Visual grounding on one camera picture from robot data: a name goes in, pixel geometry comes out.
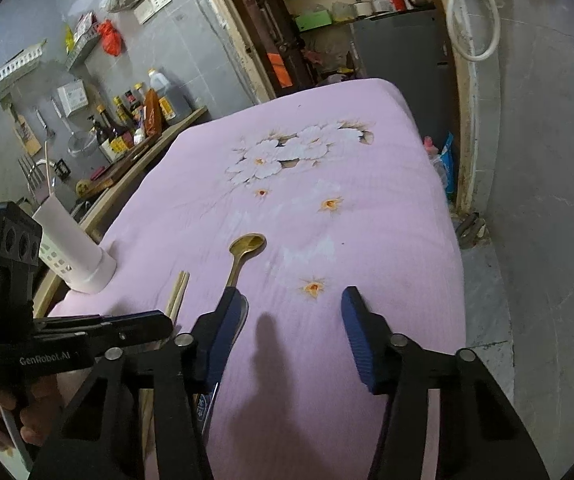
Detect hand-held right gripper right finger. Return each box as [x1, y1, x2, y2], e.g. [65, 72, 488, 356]
[342, 286, 550, 480]

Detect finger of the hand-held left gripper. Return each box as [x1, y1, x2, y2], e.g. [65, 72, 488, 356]
[32, 311, 168, 330]
[74, 316, 174, 350]

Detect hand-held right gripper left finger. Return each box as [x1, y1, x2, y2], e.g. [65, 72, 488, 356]
[29, 286, 244, 480]

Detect steel table knife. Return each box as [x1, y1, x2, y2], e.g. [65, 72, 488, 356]
[194, 294, 250, 438]

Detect white plastic utensil holder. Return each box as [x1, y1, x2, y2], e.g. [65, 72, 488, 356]
[32, 194, 118, 295]

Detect golden spoon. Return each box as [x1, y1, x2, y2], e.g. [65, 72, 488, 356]
[224, 232, 268, 292]

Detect steel fork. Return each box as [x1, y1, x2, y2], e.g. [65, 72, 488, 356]
[17, 154, 44, 207]

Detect person's left hand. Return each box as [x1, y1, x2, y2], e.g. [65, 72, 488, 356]
[0, 374, 64, 457]

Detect metal faucet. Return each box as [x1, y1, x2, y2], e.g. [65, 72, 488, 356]
[26, 158, 68, 197]

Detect pink floral cloth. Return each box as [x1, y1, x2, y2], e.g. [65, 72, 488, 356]
[47, 77, 468, 480]

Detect hanging wooden board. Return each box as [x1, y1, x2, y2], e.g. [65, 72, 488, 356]
[11, 108, 43, 156]

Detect hanging strainer ladle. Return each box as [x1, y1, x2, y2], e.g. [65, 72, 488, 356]
[51, 97, 96, 157]

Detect hanging metal utensil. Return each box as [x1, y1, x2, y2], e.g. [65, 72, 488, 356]
[34, 108, 56, 139]

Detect dark slippers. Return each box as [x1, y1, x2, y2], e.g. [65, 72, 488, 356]
[456, 212, 488, 249]

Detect wooden cutting board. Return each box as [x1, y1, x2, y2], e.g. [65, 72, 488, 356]
[84, 134, 161, 197]

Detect dark bottle white label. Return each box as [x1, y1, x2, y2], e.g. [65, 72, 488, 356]
[89, 115, 111, 159]

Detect dark bottle yellow label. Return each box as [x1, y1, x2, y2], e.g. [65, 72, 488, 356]
[96, 104, 131, 162]

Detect dark sauce bottle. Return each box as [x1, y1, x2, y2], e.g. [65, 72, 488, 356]
[112, 95, 136, 139]

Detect blue packet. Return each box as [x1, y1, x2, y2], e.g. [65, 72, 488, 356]
[439, 132, 456, 199]

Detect dark bottle red label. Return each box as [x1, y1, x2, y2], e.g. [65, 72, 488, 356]
[124, 89, 143, 127]

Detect orange refill pouch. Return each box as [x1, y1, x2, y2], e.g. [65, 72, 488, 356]
[142, 88, 164, 137]

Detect large dark oil jug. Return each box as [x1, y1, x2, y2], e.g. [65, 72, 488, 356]
[147, 68, 194, 122]

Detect red plastic bag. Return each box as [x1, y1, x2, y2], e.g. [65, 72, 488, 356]
[97, 19, 123, 57]

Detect red seasoning packets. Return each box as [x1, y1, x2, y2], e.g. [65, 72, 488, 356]
[74, 12, 99, 44]

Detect grey cabinet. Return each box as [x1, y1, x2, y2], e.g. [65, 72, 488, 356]
[349, 7, 461, 137]

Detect dark wooden door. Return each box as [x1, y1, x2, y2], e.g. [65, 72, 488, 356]
[216, 0, 314, 97]

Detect green box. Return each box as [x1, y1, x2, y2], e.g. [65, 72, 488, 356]
[294, 9, 334, 34]

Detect white paper wall calendar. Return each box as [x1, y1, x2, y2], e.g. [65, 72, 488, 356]
[56, 79, 90, 116]

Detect white wall basket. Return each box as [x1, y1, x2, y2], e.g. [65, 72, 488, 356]
[0, 44, 48, 96]

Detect metal wall rack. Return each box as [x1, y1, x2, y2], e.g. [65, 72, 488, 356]
[65, 27, 104, 73]

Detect white wall socket plate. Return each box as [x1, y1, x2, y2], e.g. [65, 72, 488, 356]
[134, 0, 173, 25]

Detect worn door frame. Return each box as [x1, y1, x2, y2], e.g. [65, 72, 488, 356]
[186, 0, 484, 212]

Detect white hose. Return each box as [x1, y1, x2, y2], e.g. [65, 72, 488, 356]
[444, 0, 500, 64]

